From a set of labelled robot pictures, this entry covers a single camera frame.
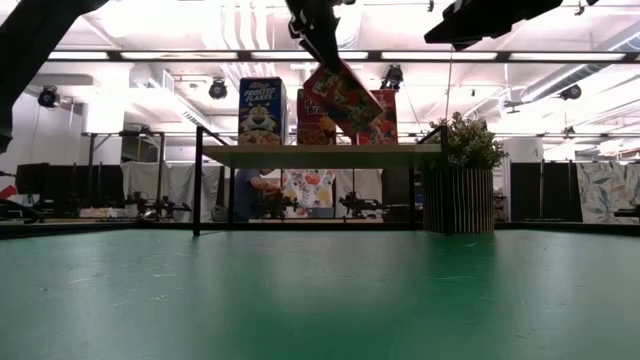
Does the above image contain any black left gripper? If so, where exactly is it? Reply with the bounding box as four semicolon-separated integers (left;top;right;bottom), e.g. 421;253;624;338
283;0;352;77

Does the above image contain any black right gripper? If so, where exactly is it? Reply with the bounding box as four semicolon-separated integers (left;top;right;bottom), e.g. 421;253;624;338
422;0;565;52

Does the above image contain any pink Raisin Bran cereal box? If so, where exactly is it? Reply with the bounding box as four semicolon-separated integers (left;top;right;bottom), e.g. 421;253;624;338
296;88;338;147

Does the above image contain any blue Frosted Flakes cereal box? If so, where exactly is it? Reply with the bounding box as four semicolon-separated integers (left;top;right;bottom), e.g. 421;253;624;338
237;76;290;147

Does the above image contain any black overhead light bar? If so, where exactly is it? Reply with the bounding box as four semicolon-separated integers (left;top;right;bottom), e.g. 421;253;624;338
47;48;640;65

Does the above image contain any black ceiling spotlight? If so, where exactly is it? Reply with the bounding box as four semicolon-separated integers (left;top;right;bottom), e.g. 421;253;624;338
382;63;405;91
37;85;61;110
558;83;584;101
208;78;229;100

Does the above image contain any white draped cloth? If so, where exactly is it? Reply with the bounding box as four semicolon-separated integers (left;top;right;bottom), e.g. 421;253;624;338
119;160;224;224
335;168;384;219

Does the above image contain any floral print cloth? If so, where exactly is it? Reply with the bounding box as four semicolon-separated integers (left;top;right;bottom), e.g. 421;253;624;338
281;168;337;219

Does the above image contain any person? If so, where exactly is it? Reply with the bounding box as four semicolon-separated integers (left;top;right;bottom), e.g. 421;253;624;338
233;168;281;224

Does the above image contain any green plant in ribbed pot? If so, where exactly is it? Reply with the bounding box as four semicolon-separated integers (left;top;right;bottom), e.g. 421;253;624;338
419;110;509;235

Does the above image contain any black partition panel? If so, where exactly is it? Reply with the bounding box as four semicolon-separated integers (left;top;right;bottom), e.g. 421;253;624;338
14;162;125;204
509;160;584;223

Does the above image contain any black metal rack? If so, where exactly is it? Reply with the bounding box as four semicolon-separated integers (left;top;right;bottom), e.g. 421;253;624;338
81;129;167;221

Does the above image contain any leaf print cloth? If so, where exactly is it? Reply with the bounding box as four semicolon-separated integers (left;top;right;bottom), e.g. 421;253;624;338
576;162;640;225

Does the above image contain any green table mat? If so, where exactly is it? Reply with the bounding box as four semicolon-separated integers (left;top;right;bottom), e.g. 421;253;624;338
0;228;640;360

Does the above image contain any wooden shelf black metal frame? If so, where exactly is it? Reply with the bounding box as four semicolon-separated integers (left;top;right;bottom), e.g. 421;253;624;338
192;124;454;237

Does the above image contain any black metal table frame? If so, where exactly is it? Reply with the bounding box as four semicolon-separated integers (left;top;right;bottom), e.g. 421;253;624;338
0;219;640;240

